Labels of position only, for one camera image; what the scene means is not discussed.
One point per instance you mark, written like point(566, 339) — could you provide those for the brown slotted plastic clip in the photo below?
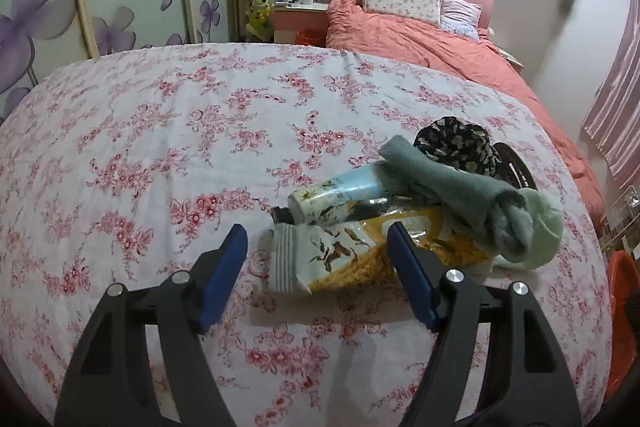
point(515, 167)

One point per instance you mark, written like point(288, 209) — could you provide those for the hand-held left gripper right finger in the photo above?
point(410, 277)

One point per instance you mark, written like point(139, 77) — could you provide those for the pink floral tablecloth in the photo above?
point(150, 132)

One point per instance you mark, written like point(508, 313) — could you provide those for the black floral cloth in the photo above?
point(455, 139)

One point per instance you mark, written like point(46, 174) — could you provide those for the yellow bird print tube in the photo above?
point(350, 257)

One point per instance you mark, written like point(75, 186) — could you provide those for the pink curtain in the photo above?
point(620, 107)

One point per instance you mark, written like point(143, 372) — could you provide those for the light blue bird print tube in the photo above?
point(340, 194)

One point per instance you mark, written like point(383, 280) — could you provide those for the pink striped pillow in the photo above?
point(460, 14)

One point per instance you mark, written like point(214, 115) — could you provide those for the orange plastic laundry basket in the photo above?
point(622, 277)

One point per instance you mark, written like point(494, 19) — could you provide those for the grey green sock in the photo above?
point(450, 184)

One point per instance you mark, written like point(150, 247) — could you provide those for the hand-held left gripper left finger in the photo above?
point(222, 277)

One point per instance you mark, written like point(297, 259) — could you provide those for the light green sock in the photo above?
point(542, 227)

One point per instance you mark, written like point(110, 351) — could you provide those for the bed with red duvet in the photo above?
point(425, 42)

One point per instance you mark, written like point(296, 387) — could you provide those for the red plastic bag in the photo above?
point(306, 38)

